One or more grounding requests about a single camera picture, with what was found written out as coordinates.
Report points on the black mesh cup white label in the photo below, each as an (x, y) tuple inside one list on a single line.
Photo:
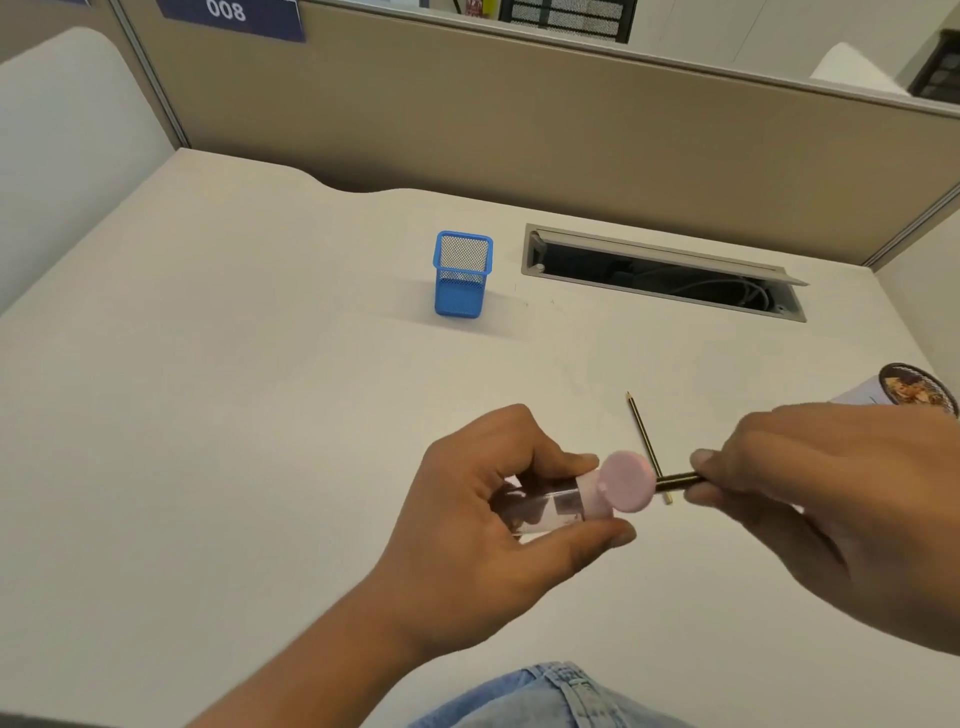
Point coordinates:
[(862, 394)]

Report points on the narrow beige partition panel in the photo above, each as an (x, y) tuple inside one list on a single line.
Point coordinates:
[(30, 19)]

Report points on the pink clear pencil sharpener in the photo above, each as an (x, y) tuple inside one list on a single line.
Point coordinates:
[(626, 480)]

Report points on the wide beige partition panel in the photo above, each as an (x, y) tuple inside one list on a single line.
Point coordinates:
[(562, 127)]

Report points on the grey partition post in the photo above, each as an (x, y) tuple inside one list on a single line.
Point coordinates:
[(915, 225), (150, 75)]

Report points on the light blue jeans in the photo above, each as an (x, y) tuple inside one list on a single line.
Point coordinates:
[(540, 705)]

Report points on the white rounded background divider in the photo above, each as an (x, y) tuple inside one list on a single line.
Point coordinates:
[(851, 67)]

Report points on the black mesh office chair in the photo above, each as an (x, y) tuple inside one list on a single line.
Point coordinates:
[(941, 71), (570, 19)]

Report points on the person's left hand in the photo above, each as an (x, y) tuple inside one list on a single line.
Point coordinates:
[(450, 570)]

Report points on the white side divider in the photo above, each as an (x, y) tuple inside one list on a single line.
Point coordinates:
[(930, 300), (67, 165)]

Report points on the blue number sign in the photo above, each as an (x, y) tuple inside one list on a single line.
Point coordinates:
[(225, 15)]

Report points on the blue mesh pen holder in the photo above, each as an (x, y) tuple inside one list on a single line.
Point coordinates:
[(459, 300)]

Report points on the black yellow striped pencil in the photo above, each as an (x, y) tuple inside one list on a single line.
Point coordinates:
[(675, 482), (642, 431)]

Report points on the person's right hand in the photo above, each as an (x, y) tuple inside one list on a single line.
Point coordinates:
[(840, 510)]

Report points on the red fire extinguisher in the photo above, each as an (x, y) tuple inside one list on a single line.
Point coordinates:
[(474, 7)]

